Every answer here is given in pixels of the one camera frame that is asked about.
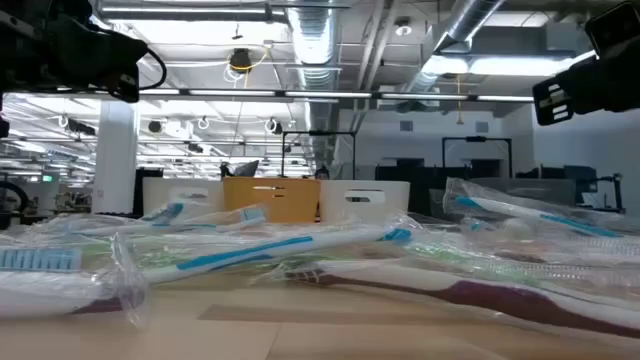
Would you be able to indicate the dark desk partitions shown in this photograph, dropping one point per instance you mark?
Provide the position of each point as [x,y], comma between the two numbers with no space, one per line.
[400,175]

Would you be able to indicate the long ceiling light strip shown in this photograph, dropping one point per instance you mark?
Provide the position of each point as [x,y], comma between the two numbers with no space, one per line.
[325,94]

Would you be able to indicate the white plastic bin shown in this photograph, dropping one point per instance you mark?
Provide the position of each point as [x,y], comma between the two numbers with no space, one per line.
[155,187]
[332,210]

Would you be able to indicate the green exit sign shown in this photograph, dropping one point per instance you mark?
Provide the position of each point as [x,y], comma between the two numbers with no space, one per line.
[47,178]

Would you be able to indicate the black monitor stand frame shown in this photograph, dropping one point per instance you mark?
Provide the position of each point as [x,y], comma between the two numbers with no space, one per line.
[475,138]

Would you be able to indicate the silver ventilation duct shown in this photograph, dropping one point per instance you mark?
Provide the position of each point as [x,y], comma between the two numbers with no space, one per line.
[465,20]
[312,40]

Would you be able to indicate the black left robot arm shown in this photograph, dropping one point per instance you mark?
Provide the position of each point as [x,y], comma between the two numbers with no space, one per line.
[25,50]

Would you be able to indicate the person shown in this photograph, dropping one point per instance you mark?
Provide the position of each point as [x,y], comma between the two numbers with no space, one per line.
[322,173]

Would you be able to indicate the ceiling light panel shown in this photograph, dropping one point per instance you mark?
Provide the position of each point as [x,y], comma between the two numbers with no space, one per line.
[500,65]

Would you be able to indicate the ceiling sensor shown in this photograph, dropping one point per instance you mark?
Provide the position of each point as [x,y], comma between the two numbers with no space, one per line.
[404,27]

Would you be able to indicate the white square column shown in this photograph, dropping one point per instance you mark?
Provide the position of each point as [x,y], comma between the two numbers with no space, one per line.
[115,160]

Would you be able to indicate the black background equipment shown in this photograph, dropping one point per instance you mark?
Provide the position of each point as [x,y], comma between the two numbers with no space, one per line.
[582,175]

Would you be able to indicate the orange plastic bin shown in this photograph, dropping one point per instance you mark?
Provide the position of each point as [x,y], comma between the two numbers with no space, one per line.
[295,205]

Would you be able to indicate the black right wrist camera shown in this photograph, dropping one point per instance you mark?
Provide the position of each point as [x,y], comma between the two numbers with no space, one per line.
[540,100]

